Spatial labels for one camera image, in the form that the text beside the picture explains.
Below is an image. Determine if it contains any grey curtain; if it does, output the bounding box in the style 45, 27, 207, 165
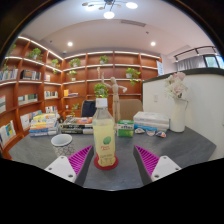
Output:
176, 55, 206, 72

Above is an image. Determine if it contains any white tissue pack stack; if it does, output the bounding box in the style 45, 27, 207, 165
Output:
133, 111, 170, 133

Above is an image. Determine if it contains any potted green plant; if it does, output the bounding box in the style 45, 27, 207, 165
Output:
93, 82, 110, 99

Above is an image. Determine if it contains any white patterned cup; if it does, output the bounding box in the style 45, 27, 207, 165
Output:
50, 133, 76, 158

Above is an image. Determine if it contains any branched ceiling lamp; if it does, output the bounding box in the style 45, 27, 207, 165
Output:
81, 0, 139, 20

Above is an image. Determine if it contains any wooden artist mannequin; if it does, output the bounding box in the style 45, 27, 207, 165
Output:
96, 66, 129, 125

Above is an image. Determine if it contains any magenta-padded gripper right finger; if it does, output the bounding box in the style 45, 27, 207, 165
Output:
133, 144, 183, 186

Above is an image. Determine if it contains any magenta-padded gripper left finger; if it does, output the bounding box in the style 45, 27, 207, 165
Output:
43, 144, 95, 187

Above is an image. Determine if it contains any wooden shelf unit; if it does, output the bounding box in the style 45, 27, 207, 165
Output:
0, 35, 163, 148

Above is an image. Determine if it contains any dark blue chair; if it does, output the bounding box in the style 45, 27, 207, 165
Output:
80, 99, 98, 118

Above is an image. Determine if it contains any tan chair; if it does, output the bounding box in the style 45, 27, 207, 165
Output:
111, 98, 144, 122

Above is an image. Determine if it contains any white ceramic vase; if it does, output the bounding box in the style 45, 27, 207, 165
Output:
169, 97, 190, 134

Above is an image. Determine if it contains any colourful book stack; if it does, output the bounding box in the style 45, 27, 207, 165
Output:
28, 113, 60, 138

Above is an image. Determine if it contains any clear bottle of yellow drink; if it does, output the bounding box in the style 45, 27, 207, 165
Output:
92, 97, 117, 168

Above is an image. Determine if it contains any green tissue box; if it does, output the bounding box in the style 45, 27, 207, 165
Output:
116, 119, 135, 138

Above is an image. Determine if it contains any dark magazine stack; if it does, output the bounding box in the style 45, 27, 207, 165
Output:
59, 116, 95, 135

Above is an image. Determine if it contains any ceiling air vent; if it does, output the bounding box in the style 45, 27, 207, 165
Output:
120, 19, 147, 28

